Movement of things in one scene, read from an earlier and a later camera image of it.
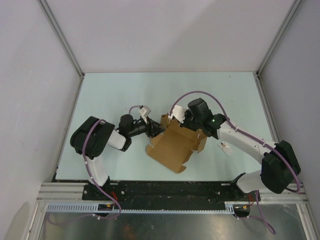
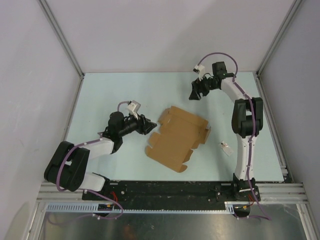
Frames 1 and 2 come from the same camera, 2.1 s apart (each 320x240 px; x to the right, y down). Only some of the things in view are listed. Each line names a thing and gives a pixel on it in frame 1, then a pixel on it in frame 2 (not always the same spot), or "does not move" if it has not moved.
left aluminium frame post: x=62 y=38 does not move
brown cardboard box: x=173 y=145 does not move
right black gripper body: x=192 y=123 to x=205 y=85
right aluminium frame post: x=258 y=73 does not move
